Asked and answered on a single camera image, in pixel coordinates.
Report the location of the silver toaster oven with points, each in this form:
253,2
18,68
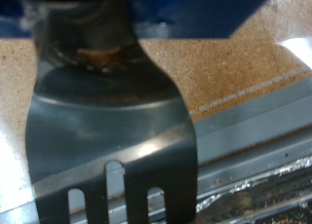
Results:
276,172

